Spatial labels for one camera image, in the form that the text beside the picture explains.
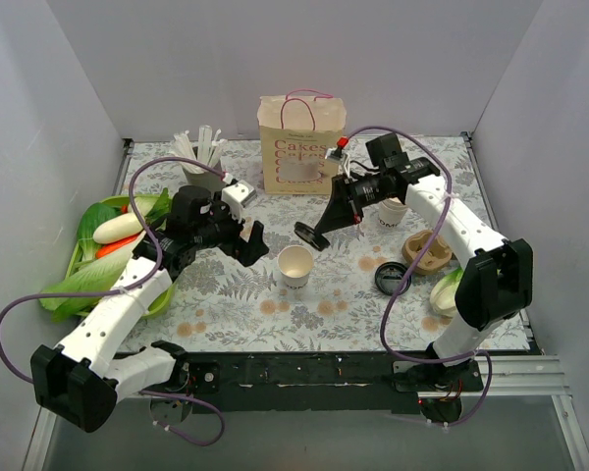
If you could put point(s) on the white radish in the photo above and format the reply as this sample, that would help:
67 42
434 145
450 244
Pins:
117 228

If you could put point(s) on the stack of white paper cups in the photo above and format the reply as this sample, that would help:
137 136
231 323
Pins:
391 212

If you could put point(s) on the green bok choy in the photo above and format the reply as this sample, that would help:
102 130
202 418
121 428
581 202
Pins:
92 218

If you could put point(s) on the grey straw holder cup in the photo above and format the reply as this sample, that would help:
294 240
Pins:
199 177

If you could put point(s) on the green plastic tray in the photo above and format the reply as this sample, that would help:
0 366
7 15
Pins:
152 207

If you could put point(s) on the green white cabbage on table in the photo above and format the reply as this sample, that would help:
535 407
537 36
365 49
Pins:
442 296

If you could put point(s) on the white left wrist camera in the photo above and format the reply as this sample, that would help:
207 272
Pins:
237 194

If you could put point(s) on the kraft paper cakes bag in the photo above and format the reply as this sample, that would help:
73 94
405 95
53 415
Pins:
296 130

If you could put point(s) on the floral patterned table mat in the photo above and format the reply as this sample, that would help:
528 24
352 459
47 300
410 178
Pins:
218 305

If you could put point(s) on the long green napa cabbage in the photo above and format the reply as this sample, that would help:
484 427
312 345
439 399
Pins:
99 275

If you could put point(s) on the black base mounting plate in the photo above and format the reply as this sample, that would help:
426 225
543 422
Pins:
300 381

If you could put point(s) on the orange carrot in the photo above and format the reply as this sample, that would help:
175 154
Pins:
111 247

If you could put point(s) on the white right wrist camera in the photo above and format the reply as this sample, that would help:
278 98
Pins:
338 156

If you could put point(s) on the brown cardboard cup carrier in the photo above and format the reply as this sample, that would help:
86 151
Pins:
437 256

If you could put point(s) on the aluminium frame rail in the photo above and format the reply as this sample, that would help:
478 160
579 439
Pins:
520 378

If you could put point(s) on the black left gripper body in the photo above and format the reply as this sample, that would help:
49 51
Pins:
237 240

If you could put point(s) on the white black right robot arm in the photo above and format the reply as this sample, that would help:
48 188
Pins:
497 273

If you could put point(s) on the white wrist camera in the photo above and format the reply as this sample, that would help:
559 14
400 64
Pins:
338 156
237 194

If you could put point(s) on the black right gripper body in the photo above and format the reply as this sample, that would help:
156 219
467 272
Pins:
346 199

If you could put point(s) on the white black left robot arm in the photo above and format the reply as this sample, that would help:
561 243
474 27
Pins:
98 337

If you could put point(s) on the black plastic cup lid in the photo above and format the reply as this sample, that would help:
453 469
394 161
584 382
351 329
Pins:
310 236

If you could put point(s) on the white paper coffee cup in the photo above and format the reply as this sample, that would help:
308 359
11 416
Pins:
295 263

